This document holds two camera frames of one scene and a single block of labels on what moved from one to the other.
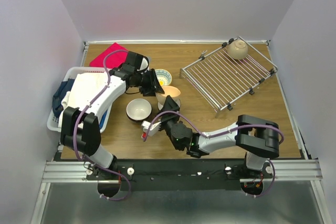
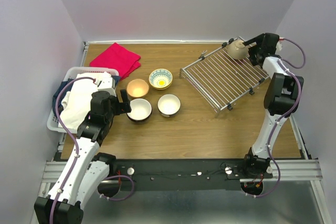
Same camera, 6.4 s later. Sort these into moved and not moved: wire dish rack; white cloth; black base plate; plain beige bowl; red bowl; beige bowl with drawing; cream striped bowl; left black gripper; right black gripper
Moved: left black gripper; right black gripper; beige bowl with drawing
Not moved: red bowl; white cloth; plain beige bowl; wire dish rack; black base plate; cream striped bowl
